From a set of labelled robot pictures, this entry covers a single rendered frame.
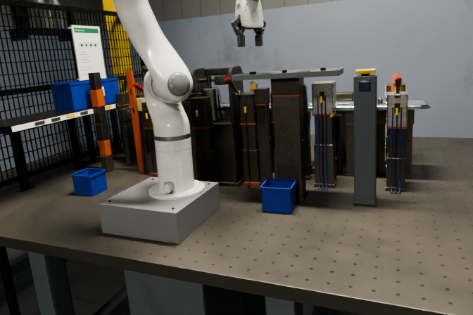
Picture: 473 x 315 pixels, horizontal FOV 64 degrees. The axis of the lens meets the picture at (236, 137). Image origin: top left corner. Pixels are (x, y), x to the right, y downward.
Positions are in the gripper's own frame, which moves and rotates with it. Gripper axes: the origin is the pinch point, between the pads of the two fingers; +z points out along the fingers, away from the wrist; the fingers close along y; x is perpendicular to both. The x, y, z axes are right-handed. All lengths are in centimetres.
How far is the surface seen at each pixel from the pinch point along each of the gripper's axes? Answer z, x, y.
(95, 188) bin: 54, 56, -40
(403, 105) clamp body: 25, -42, 32
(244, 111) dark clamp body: 25.6, 9.6, 4.6
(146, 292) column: 78, 9, -48
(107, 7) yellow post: -32, 142, 21
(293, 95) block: 18.6, -16.0, 2.7
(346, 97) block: 26, -7, 54
